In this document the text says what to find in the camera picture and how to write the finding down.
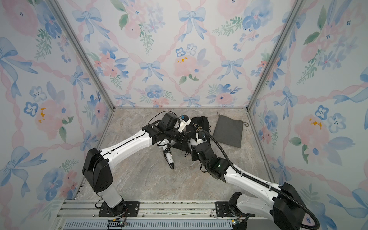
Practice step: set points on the grey fabric drawstring pouch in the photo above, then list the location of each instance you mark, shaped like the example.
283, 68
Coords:
229, 131

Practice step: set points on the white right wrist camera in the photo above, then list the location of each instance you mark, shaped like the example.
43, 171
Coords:
201, 137

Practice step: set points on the aluminium corner post right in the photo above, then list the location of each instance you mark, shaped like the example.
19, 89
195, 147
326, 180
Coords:
294, 13

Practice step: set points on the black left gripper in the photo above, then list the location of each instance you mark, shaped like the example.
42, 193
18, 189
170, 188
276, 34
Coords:
183, 140

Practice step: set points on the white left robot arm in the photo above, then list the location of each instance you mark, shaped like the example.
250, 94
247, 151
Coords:
99, 163

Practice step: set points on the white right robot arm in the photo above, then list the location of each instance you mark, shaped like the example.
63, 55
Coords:
272, 201

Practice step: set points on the black pouch with gold logo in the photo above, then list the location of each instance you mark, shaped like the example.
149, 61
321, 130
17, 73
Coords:
192, 135

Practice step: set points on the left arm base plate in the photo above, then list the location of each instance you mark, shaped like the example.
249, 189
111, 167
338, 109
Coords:
124, 208

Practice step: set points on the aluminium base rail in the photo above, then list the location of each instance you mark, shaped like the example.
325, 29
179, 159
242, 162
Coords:
155, 215

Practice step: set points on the white hair dryer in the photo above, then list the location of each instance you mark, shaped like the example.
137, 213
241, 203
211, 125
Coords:
192, 144
168, 156

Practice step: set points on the plain black drawstring pouch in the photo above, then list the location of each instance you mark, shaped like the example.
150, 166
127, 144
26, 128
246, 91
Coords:
199, 123

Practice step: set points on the aluminium corner post left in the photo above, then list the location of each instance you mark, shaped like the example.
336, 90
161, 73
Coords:
62, 19

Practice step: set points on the aluminium corner post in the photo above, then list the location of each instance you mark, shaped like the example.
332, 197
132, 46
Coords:
62, 19
294, 13

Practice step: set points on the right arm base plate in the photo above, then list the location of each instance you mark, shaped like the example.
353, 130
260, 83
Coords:
224, 209

